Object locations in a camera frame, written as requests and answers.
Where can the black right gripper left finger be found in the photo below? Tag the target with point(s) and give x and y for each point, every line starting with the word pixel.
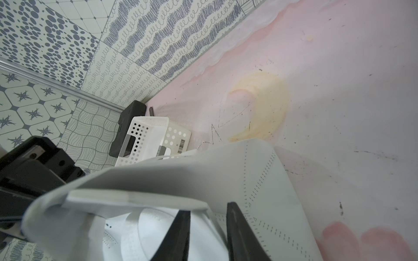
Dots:
pixel 175 245

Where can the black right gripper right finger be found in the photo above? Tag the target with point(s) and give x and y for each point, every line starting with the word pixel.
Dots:
pixel 243 245

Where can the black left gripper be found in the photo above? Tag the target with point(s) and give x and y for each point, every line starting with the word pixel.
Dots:
pixel 29 171

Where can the white perforated plastic basket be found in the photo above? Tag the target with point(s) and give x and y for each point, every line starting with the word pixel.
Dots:
pixel 152 136

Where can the black plastic tool case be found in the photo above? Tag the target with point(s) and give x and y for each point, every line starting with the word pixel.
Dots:
pixel 136 108

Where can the floral pink table mat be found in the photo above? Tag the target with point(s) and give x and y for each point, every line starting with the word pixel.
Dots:
pixel 339 80

